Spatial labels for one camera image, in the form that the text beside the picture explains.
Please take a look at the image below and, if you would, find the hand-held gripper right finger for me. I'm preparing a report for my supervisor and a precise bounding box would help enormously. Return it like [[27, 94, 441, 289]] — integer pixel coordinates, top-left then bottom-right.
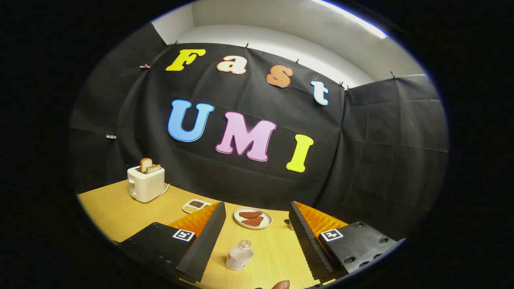
[[288, 201, 406, 282]]

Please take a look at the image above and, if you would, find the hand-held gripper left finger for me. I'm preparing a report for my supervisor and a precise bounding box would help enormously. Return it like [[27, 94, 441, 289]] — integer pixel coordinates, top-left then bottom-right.
[[116, 201, 226, 283]]

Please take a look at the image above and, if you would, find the clear juice bottle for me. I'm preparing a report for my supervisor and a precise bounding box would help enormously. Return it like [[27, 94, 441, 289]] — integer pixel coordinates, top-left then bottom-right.
[[225, 240, 254, 271]]

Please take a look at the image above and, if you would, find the white divided grain dish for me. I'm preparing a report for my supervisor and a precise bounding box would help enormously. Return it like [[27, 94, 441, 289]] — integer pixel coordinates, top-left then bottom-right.
[[182, 199, 212, 214]]

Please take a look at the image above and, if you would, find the round white plate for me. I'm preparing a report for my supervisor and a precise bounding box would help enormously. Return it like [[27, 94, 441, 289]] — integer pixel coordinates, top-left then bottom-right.
[[234, 207, 273, 230]]

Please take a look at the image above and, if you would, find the white toaster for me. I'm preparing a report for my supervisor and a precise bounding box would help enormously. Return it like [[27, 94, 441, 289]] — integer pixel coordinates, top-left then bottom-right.
[[127, 166, 165, 203]]

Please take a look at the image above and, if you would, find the wooden table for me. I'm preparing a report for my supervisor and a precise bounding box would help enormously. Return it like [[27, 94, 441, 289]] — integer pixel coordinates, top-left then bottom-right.
[[77, 179, 346, 289]]

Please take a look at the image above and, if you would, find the black backdrop cloth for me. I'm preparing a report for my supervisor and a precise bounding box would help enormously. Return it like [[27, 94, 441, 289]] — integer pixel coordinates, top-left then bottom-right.
[[68, 22, 449, 241]]

